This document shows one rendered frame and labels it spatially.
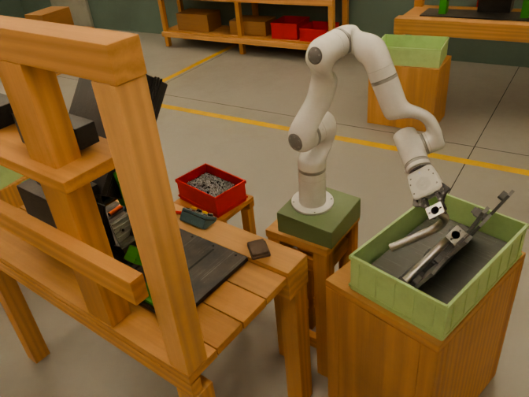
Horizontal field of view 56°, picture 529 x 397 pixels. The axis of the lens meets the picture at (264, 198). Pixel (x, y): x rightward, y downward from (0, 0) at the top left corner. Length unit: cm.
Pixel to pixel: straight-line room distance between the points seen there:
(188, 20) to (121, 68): 721
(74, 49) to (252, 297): 111
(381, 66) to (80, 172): 99
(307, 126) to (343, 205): 47
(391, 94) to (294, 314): 101
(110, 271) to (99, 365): 158
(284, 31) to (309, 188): 532
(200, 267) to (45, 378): 138
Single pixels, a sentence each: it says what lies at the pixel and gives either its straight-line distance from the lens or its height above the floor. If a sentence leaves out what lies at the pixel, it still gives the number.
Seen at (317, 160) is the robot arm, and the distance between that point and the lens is 209.
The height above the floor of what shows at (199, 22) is 40.
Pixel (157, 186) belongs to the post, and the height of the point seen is 157.
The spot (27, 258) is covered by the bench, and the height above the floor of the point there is 88.
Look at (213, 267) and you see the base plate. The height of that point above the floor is 90.
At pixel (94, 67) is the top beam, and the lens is 119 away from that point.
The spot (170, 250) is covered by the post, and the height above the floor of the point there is 137.
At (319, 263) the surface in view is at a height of 76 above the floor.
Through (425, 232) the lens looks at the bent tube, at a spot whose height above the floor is 112.
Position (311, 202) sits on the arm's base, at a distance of 220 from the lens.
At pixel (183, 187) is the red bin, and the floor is 89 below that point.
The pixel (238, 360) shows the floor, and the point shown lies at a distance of 288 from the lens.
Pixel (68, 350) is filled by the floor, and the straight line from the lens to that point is 323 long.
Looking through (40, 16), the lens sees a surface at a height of 72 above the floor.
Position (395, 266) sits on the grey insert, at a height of 85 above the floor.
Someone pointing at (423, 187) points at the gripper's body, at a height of 130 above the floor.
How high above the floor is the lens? 220
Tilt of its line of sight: 33 degrees down
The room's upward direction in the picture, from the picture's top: 6 degrees counter-clockwise
